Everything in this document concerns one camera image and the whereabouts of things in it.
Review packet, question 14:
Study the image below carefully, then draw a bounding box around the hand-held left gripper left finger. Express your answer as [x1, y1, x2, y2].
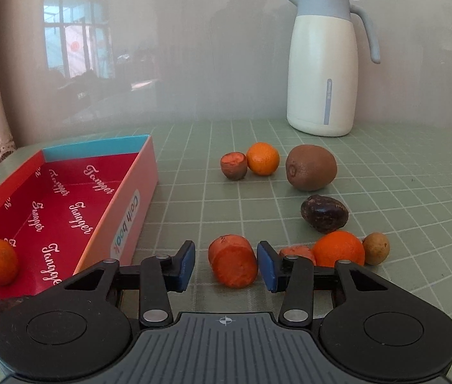
[61, 241, 196, 327]

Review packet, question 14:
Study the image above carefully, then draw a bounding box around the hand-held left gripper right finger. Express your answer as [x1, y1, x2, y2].
[257, 241, 391, 326]

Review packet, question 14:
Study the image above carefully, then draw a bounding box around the large carrot chunk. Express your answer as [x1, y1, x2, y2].
[208, 235, 259, 289]

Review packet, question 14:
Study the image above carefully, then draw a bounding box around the red cardboard box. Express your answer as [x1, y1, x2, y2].
[0, 134, 159, 329]

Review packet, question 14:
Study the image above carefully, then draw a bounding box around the small carrot piece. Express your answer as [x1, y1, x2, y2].
[279, 245, 317, 267]

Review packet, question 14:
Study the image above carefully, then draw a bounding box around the large orange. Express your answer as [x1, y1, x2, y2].
[312, 231, 366, 268]

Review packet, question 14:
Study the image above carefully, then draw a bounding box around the dark purple passion fruit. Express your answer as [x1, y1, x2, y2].
[300, 194, 349, 234]

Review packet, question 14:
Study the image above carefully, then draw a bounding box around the cut brown fruit half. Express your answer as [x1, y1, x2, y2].
[220, 151, 248, 180]

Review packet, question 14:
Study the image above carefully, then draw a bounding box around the brown kiwi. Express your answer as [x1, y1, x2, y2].
[285, 144, 338, 192]

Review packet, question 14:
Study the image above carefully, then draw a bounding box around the small tan longan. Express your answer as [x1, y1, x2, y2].
[362, 232, 391, 266]

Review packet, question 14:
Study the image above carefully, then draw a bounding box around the green grid tablecloth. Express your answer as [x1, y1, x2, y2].
[0, 118, 452, 384]

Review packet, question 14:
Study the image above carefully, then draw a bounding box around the dark brown fruit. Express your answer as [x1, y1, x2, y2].
[0, 296, 35, 327]

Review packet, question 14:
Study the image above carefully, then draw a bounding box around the white and blue thermos jug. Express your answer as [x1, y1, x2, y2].
[285, 0, 381, 137]

